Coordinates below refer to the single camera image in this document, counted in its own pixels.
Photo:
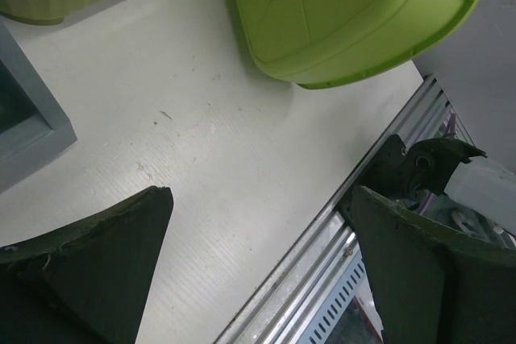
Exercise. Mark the white slotted cable duct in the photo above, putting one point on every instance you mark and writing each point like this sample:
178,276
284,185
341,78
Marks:
328,314

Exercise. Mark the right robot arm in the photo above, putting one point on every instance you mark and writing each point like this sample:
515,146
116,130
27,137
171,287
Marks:
445,166

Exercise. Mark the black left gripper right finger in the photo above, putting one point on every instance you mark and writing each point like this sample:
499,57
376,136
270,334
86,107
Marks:
430,283

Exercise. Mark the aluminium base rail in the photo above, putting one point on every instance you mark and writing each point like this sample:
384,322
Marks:
281,308

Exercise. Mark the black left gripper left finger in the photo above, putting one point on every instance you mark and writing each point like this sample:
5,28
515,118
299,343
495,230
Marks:
88,281

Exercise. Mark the lime green plastic basin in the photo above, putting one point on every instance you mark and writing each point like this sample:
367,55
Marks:
320,44

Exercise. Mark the grey plastic crate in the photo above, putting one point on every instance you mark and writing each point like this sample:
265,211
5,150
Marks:
35,130

